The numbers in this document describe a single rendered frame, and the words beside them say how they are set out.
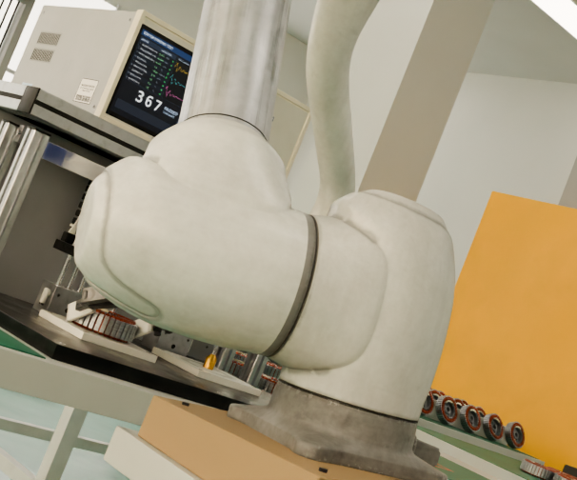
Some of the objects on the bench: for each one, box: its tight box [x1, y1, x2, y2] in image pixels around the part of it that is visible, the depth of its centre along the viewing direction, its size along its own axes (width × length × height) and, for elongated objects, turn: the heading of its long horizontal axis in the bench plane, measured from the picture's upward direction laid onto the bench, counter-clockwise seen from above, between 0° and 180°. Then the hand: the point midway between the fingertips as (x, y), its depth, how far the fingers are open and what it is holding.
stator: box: [71, 309, 138, 343], centre depth 179 cm, size 11×11×4 cm
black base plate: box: [0, 289, 272, 411], centre depth 188 cm, size 47×64×2 cm
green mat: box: [434, 456, 489, 480], centre depth 246 cm, size 94×61×1 cm, turn 122°
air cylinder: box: [32, 279, 82, 317], centre depth 190 cm, size 5×8×6 cm
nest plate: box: [39, 310, 158, 363], centre depth 179 cm, size 15×15×1 cm
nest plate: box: [151, 347, 262, 396], centre depth 195 cm, size 15×15×1 cm
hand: (105, 320), depth 179 cm, fingers closed on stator, 11 cm apart
